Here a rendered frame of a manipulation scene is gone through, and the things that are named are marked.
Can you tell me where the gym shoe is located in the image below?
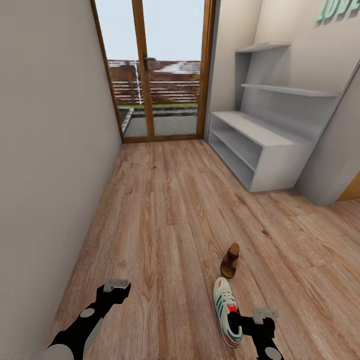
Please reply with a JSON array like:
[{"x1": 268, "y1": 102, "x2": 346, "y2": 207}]
[{"x1": 213, "y1": 276, "x2": 243, "y2": 349}]

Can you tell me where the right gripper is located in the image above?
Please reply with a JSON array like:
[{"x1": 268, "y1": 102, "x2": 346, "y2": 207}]
[{"x1": 237, "y1": 309, "x2": 275, "y2": 342}]

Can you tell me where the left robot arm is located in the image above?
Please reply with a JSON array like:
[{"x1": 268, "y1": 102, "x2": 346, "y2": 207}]
[{"x1": 35, "y1": 278, "x2": 131, "y2": 360}]

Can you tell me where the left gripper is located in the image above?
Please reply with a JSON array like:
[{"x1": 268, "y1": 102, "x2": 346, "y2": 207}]
[{"x1": 96, "y1": 283, "x2": 131, "y2": 311}]

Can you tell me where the sandal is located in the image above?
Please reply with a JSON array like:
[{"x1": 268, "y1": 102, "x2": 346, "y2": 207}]
[{"x1": 220, "y1": 243, "x2": 240, "y2": 279}]

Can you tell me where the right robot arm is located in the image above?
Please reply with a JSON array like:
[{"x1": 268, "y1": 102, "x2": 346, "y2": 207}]
[{"x1": 237, "y1": 307, "x2": 285, "y2": 360}]

